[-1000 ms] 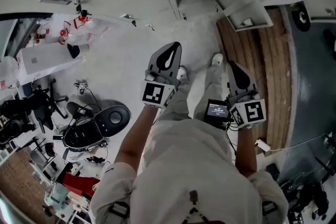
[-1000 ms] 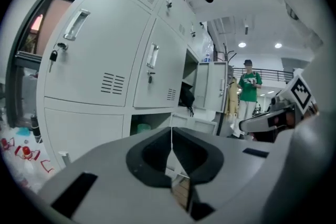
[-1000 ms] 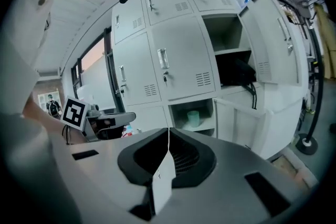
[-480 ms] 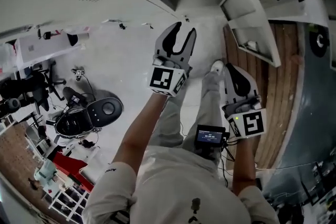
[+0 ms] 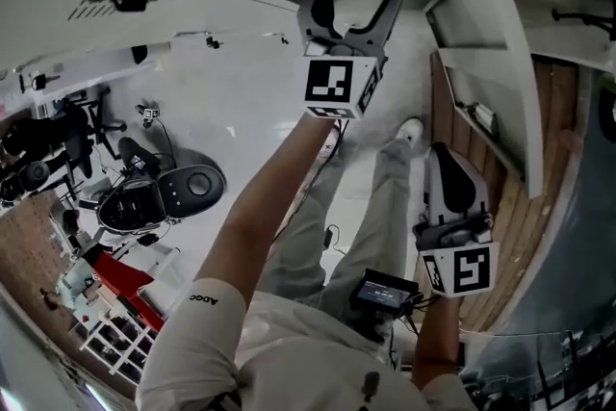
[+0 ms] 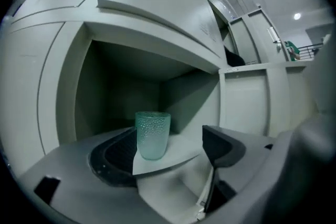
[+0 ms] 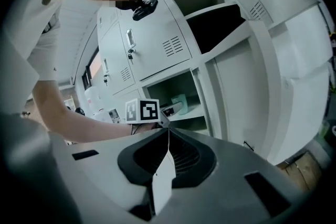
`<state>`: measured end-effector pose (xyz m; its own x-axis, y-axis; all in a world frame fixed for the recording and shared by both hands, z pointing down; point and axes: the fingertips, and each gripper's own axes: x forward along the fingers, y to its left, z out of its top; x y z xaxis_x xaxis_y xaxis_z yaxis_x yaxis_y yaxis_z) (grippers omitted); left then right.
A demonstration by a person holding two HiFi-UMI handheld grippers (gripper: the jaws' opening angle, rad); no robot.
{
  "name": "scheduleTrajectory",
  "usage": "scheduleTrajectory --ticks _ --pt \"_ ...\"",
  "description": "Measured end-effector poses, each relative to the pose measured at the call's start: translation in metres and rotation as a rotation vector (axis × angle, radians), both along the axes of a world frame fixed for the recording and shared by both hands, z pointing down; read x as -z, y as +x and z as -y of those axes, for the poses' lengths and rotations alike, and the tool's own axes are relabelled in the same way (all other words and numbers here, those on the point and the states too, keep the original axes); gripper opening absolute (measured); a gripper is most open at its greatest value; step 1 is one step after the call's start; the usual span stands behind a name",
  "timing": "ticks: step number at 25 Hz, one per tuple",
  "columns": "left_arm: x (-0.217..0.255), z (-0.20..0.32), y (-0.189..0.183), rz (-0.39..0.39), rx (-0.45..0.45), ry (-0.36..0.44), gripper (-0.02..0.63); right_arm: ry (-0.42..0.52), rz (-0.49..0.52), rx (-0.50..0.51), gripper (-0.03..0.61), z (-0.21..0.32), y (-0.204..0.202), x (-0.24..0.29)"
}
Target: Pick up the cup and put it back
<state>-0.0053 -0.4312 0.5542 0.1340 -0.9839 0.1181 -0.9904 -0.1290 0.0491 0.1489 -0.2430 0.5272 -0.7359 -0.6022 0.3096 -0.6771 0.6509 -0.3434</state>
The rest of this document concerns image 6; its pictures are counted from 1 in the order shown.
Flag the teal dimpled glass cup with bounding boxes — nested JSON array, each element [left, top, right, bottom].
[[135, 111, 171, 161]]

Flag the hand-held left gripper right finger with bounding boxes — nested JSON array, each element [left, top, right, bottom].
[[202, 125, 279, 215]]

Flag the grey metal lockers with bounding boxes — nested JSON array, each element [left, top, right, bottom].
[[0, 0, 316, 176]]

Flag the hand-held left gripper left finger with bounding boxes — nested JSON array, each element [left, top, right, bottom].
[[19, 127, 139, 208]]

